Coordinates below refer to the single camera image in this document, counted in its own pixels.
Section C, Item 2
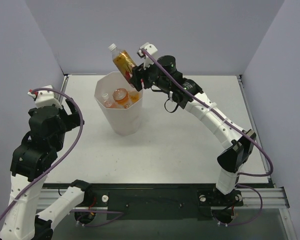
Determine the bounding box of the orange bottle blue label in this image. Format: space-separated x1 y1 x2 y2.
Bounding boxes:
112 88 131 108

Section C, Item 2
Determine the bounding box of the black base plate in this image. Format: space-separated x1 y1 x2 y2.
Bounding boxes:
43 183 243 222

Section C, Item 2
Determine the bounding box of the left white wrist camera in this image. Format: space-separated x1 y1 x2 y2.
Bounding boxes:
27 90 62 109

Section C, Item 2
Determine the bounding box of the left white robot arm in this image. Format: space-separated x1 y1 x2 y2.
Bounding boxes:
0 99 95 240

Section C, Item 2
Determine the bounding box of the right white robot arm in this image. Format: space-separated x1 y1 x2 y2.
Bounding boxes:
130 55 256 205

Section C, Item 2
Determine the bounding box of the red gold labelled bottle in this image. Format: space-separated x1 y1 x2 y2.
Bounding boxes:
108 43 136 86

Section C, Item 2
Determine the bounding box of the white octagonal plastic bin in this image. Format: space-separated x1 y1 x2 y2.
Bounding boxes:
94 72 143 136

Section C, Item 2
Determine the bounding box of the clear bottle white cap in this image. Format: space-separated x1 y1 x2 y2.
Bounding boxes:
102 93 115 109

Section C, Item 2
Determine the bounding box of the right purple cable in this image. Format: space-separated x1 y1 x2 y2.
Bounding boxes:
139 48 275 228

